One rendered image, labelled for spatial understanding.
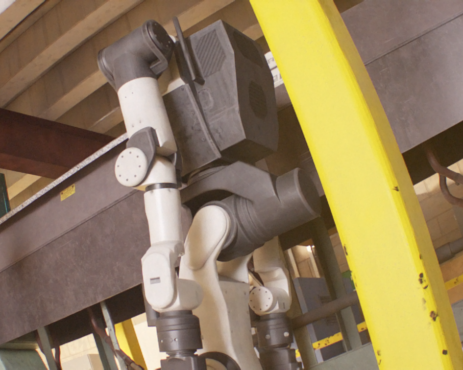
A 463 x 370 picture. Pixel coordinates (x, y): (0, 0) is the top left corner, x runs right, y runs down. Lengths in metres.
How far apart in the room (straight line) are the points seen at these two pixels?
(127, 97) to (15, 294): 1.37
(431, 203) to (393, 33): 4.99
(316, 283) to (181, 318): 3.72
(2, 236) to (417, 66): 1.72
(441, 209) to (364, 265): 6.01
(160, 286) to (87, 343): 7.72
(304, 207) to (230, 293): 0.25
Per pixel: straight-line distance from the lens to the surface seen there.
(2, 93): 2.73
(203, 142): 1.69
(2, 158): 2.75
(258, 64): 1.82
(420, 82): 2.01
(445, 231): 6.93
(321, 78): 1.03
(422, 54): 2.03
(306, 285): 5.05
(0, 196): 3.30
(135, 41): 1.66
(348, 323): 2.39
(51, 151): 3.00
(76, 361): 9.05
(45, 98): 3.02
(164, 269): 1.48
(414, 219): 0.98
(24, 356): 3.12
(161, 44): 1.65
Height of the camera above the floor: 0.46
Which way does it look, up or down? 19 degrees up
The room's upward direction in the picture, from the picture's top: 18 degrees counter-clockwise
